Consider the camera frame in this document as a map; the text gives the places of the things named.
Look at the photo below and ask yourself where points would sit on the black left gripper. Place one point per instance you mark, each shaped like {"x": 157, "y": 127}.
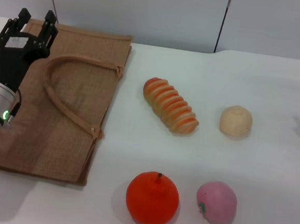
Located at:
{"x": 12, "y": 54}

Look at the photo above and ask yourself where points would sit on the brown jute handbag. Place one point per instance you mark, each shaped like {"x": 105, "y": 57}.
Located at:
{"x": 75, "y": 103}

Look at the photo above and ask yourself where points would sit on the orange striped bread loaf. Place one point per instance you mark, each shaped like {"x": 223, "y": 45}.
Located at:
{"x": 171, "y": 106}

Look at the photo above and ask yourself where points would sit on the round beige egg yolk pastry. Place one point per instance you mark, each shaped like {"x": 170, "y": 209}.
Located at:
{"x": 235, "y": 121}

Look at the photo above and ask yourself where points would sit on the pink peach toy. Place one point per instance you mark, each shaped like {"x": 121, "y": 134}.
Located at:
{"x": 216, "y": 204}

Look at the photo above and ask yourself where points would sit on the orange persimmon toy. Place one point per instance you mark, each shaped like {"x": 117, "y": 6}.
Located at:
{"x": 150, "y": 203}

